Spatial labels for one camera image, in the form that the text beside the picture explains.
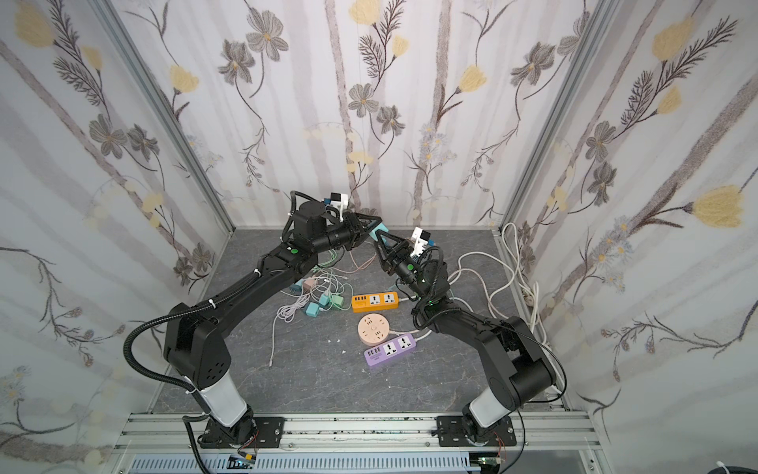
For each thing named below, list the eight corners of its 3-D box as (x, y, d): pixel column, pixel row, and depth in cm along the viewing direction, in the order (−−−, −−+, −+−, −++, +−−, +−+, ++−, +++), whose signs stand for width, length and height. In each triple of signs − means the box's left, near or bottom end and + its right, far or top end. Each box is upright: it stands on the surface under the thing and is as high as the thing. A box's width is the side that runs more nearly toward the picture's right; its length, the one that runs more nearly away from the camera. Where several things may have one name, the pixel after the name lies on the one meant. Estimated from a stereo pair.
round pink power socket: (357, 346, 91) (356, 342, 89) (359, 317, 97) (358, 313, 95) (389, 346, 91) (389, 342, 89) (389, 318, 97) (389, 313, 95)
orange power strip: (352, 313, 98) (351, 309, 95) (351, 299, 101) (351, 295, 99) (399, 308, 99) (399, 304, 97) (396, 295, 102) (397, 291, 100)
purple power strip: (366, 367, 86) (365, 364, 84) (361, 354, 89) (361, 351, 87) (416, 345, 91) (417, 342, 89) (411, 334, 93) (411, 331, 91)
